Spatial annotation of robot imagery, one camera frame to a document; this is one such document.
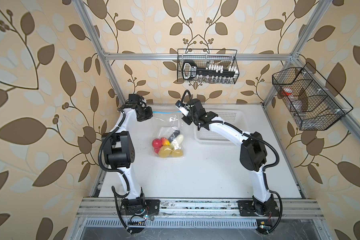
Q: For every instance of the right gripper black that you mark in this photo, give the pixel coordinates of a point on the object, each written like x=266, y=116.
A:
x=184, y=118

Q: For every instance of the black wire basket back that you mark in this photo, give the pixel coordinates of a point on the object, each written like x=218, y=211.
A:
x=202, y=56

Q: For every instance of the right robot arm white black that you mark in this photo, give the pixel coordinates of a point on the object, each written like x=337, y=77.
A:
x=256, y=155

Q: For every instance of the dark toy eggplant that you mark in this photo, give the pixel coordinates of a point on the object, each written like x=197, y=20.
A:
x=174, y=135

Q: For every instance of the red toy apple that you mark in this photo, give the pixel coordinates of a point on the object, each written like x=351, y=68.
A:
x=157, y=143

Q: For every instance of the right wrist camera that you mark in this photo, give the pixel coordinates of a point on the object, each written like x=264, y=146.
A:
x=184, y=108

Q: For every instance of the red capped clear bottle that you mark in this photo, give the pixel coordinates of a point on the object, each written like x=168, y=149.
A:
x=287, y=94

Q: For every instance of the white plastic basket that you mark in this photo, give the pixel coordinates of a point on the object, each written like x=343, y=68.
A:
x=212, y=129

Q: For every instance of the yellow toy potato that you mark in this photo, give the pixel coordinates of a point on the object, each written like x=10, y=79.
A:
x=165, y=151
x=177, y=153

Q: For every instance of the white toy radish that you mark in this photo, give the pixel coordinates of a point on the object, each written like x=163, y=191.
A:
x=177, y=142

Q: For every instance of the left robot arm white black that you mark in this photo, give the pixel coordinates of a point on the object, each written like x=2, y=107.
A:
x=117, y=154

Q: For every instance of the black wire basket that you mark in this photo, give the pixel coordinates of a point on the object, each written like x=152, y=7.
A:
x=319, y=105
x=202, y=56

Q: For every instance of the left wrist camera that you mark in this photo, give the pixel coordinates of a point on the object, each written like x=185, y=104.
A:
x=136, y=99

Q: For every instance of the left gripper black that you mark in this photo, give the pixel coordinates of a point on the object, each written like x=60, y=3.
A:
x=148, y=114

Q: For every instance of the clear zip top bag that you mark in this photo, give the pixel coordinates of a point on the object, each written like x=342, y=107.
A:
x=164, y=124

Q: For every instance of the red yellow toy mango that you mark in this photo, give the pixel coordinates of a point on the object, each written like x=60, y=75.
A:
x=165, y=142

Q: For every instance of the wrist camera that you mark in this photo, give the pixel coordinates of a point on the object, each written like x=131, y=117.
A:
x=184, y=108
x=136, y=99

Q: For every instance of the black wire basket right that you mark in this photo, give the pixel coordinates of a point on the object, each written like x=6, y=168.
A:
x=319, y=105

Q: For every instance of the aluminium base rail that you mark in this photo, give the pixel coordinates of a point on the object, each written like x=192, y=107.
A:
x=197, y=213

